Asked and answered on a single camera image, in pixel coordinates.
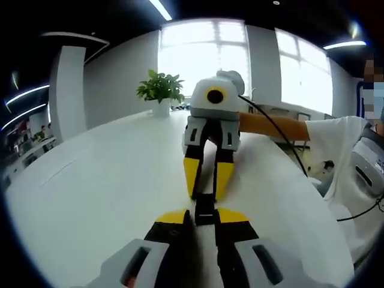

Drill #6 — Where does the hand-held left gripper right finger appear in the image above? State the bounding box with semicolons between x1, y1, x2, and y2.
214;208;304;288

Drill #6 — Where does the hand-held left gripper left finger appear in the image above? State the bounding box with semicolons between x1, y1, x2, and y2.
89;209;199;288

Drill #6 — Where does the black plastic buckle pronged part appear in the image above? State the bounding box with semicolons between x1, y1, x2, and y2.
196;193;215;214

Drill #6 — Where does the black plastic buckle socket part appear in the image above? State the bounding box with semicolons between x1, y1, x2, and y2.
194;209;217;226

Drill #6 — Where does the large bright window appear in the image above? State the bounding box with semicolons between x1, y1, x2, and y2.
157;19;250;99
274;28;334;117

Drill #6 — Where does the green plant in white pot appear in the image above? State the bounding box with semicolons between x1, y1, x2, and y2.
136;69;185;118

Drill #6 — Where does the person's white shirt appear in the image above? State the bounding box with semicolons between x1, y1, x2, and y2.
304;115;384;262

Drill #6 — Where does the long ceiling light strip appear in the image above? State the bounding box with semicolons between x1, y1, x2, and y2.
323;40;368;51
0;103;49;132
148;0;173;22
4;84;50;106

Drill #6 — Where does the grey chest device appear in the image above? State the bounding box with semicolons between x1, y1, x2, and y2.
350;122;384;201

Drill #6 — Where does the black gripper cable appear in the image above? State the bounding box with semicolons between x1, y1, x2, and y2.
238;95;309;178

